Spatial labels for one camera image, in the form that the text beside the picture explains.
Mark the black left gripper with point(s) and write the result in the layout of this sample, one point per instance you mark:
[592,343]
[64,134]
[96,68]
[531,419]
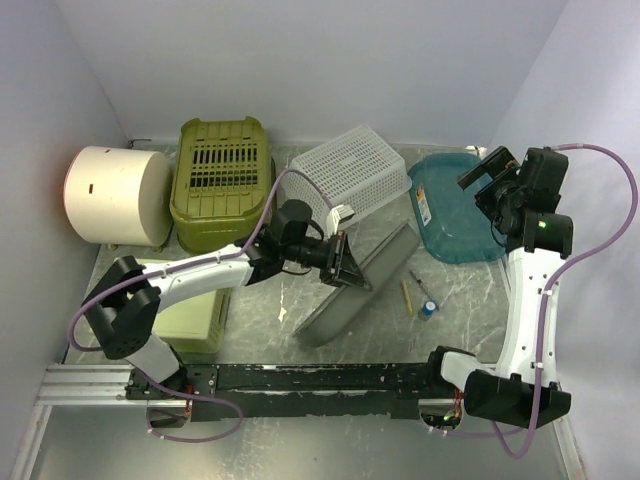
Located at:
[341,264]

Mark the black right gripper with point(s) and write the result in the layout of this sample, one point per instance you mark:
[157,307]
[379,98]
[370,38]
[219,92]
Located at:
[498,163]

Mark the grey plastic tub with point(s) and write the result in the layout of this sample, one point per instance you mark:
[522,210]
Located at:
[343,305]

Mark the translucent blue plastic container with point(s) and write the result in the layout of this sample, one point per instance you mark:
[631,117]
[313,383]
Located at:
[452,228]

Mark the white plastic tray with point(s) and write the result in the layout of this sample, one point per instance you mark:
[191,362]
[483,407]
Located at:
[357,168]

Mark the olive green plastic tub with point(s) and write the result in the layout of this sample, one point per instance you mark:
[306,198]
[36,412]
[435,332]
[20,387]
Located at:
[223,177]

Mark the pale yellow perforated basket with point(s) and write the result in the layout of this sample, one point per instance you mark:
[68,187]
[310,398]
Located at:
[195,325]

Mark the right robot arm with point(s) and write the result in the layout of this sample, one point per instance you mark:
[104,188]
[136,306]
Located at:
[522,389]

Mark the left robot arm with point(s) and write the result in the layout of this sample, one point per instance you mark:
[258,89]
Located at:
[123,306]

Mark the clear syringe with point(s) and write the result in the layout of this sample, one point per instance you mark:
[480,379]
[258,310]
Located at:
[420,283]

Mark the yellow pencil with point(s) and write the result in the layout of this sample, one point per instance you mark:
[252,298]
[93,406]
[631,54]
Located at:
[407,297]

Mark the small blue capped vial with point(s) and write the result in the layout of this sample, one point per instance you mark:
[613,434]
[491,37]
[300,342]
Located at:
[428,309]

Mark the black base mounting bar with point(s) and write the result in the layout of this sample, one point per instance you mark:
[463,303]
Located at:
[397,390]

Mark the beige cylindrical roll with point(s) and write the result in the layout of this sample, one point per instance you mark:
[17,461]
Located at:
[119,196]

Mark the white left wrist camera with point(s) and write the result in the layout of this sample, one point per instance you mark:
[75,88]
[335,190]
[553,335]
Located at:
[336,217]

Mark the aluminium front frame rail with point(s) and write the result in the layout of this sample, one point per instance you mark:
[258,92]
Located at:
[82,427]

